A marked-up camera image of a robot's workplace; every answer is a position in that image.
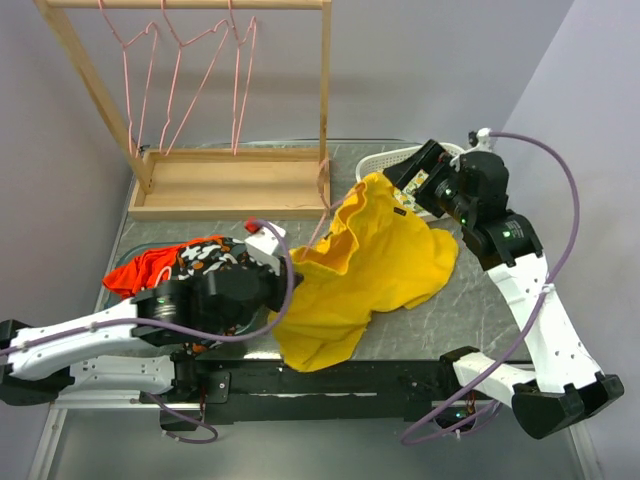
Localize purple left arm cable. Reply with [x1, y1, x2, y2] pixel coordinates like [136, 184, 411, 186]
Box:
[0, 219, 296, 445]

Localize white perforated plastic basket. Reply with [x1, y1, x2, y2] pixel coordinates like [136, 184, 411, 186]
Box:
[355, 146, 437, 222]

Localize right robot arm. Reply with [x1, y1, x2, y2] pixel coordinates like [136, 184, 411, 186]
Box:
[383, 140, 624, 439]

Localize lemon print cloth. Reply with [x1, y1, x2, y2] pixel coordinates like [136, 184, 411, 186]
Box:
[394, 171, 429, 217]

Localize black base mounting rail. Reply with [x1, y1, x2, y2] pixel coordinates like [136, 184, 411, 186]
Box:
[159, 356, 460, 432]

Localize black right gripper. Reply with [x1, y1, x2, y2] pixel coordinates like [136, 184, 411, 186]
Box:
[383, 138, 475, 225]

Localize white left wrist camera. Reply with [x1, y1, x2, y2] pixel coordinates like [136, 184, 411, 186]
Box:
[244, 218, 281, 272]

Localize orange shorts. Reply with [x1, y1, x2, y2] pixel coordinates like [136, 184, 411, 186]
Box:
[102, 235, 223, 299]

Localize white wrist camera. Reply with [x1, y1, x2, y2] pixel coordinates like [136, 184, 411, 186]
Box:
[244, 218, 281, 272]
[449, 127, 492, 171]

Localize camouflage print shorts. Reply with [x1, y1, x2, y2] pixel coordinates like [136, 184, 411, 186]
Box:
[171, 236, 266, 336]

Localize pink wire hanger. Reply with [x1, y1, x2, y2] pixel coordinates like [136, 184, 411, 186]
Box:
[98, 0, 160, 157]
[158, 1, 230, 157]
[228, 0, 257, 155]
[300, 157, 359, 261]

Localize wooden hanger rack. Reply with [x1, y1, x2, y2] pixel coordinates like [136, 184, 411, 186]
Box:
[36, 1, 332, 221]

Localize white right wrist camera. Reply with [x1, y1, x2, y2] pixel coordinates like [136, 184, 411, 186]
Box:
[449, 127, 492, 171]

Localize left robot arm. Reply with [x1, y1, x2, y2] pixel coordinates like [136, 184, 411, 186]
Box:
[1, 264, 304, 406]

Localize yellow shorts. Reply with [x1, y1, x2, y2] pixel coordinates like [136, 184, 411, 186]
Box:
[272, 172, 459, 373]

